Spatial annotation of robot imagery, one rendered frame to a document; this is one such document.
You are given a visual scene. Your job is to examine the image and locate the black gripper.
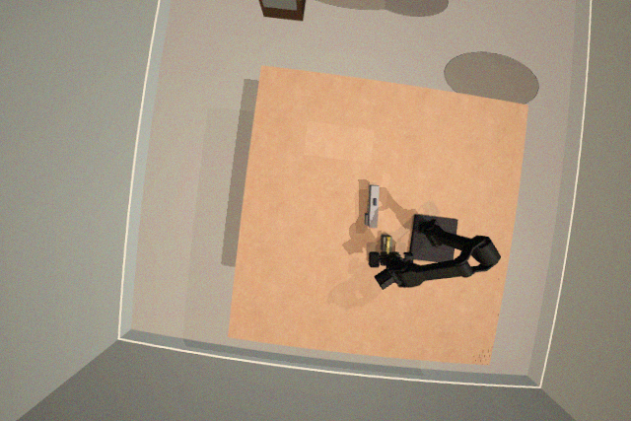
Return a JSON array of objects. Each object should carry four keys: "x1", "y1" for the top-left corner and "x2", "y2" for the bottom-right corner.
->
[{"x1": 368, "y1": 251, "x2": 413, "y2": 269}]

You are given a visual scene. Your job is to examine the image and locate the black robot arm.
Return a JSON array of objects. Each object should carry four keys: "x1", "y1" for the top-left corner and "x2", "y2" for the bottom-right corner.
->
[{"x1": 374, "y1": 219, "x2": 501, "y2": 290}]

